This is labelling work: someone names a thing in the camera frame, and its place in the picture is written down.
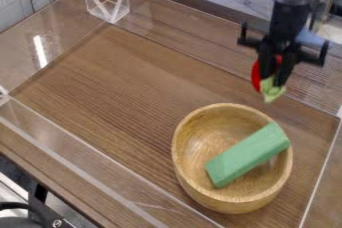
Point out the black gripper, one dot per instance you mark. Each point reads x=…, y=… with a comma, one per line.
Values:
x=308, y=45

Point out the red plush strawberry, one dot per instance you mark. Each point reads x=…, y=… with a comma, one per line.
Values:
x=264, y=86

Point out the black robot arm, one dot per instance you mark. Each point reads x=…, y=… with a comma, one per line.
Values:
x=288, y=18

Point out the green rectangular block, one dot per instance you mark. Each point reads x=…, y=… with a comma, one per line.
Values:
x=248, y=153

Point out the wooden bowl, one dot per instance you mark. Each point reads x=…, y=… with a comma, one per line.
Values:
x=208, y=131

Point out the clear acrylic tray walls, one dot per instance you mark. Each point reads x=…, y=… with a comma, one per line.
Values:
x=95, y=92

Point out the clear acrylic corner bracket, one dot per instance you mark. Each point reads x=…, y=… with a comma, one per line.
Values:
x=108, y=10

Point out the black table frame bracket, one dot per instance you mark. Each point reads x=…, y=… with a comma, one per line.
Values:
x=23, y=209

